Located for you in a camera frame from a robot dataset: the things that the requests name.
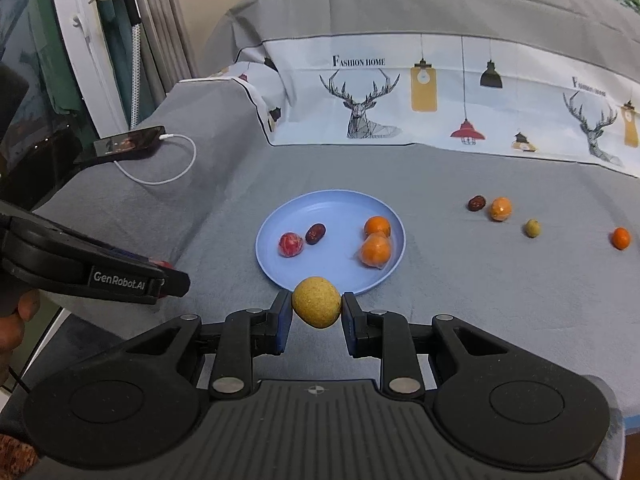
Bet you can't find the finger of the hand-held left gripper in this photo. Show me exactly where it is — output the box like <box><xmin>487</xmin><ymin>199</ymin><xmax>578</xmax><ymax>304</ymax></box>
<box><xmin>106</xmin><ymin>248</ymin><xmax>191</xmax><ymax>300</ymax></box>

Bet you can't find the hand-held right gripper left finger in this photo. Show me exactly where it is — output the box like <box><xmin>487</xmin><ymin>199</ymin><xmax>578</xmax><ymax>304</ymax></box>
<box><xmin>117</xmin><ymin>290</ymin><xmax>293</xmax><ymax>396</ymax></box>

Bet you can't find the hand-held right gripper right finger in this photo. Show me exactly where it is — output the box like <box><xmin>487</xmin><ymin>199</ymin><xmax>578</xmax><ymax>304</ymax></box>
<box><xmin>341</xmin><ymin>291</ymin><xmax>517</xmax><ymax>396</ymax></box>

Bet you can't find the yellow round fruit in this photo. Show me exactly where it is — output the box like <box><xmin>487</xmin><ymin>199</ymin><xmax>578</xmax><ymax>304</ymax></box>
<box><xmin>291</xmin><ymin>276</ymin><xmax>343</xmax><ymax>330</ymax></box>

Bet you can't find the plastic red fruit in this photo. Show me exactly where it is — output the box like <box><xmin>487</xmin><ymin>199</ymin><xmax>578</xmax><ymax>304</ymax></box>
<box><xmin>278</xmin><ymin>232</ymin><xmax>305</xmax><ymax>258</ymax></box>

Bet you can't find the plastic orange fruit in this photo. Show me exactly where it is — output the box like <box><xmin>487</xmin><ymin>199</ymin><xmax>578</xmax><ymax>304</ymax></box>
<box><xmin>489</xmin><ymin>197</ymin><xmax>514</xmax><ymax>223</ymax></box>
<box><xmin>354</xmin><ymin>233</ymin><xmax>395</xmax><ymax>271</ymax></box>

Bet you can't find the blue plastic plate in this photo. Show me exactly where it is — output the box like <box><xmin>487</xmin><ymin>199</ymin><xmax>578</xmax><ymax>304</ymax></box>
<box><xmin>255</xmin><ymin>189</ymin><xmax>408</xmax><ymax>295</ymax></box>

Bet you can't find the person's left hand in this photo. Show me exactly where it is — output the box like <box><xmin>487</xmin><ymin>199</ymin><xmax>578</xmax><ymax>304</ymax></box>
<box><xmin>0</xmin><ymin>290</ymin><xmax>42</xmax><ymax>361</ymax></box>

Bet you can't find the grey bedsheet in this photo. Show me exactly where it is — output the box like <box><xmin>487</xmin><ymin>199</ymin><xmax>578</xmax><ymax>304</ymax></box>
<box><xmin>30</xmin><ymin>77</ymin><xmax>640</xmax><ymax>441</ymax></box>

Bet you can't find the black smartphone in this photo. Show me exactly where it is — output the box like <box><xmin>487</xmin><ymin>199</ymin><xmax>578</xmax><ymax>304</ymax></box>
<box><xmin>93</xmin><ymin>125</ymin><xmax>166</xmax><ymax>159</ymax></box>

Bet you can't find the red patterned cloth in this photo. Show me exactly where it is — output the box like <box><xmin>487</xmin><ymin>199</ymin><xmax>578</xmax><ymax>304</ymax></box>
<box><xmin>0</xmin><ymin>434</ymin><xmax>38</xmax><ymax>467</ymax></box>

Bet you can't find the grey hanging garment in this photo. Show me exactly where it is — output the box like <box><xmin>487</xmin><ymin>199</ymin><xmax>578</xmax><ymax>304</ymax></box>
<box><xmin>132</xmin><ymin>0</ymin><xmax>199</xmax><ymax>106</ymax></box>

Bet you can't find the printed deer pillow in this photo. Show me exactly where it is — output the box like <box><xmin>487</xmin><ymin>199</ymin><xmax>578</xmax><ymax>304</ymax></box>
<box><xmin>200</xmin><ymin>0</ymin><xmax>640</xmax><ymax>178</ymax></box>

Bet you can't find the white charging cable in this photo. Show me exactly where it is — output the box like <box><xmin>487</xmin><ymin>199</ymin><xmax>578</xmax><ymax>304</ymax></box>
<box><xmin>114</xmin><ymin>132</ymin><xmax>197</xmax><ymax>186</ymax></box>

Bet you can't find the white door frame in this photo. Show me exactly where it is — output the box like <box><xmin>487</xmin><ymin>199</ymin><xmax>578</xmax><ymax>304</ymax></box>
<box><xmin>47</xmin><ymin>0</ymin><xmax>127</xmax><ymax>136</ymax></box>

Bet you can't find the garment steamer with braided hose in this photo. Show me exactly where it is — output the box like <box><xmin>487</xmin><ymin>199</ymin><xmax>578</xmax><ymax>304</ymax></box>
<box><xmin>112</xmin><ymin>0</ymin><xmax>145</xmax><ymax>130</ymax></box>

